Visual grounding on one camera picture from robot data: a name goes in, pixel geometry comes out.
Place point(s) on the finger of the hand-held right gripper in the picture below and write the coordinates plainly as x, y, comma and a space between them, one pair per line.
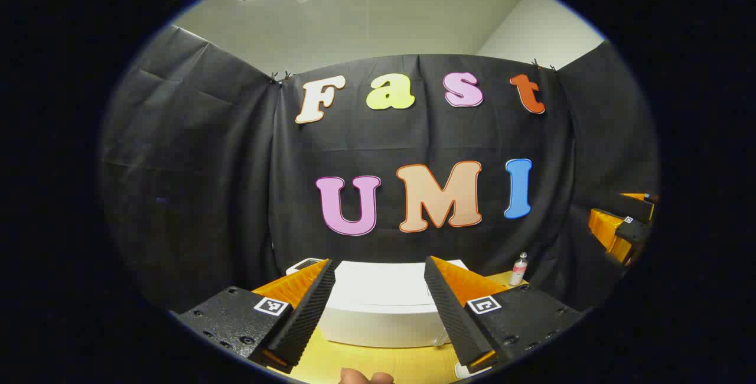
647, 199
632, 230

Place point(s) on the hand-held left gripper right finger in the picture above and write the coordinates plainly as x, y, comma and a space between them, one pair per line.
455, 313

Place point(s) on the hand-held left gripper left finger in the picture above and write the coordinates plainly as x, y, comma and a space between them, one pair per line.
306, 313

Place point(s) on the white microwave oven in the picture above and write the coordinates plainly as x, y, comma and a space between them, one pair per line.
378, 301

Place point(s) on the white device with dark screen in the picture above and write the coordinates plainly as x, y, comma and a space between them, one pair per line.
302, 265

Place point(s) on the small pink label bottle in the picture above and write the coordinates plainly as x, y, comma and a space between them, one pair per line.
518, 270

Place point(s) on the black backdrop cloth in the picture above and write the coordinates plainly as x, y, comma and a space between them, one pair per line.
236, 195

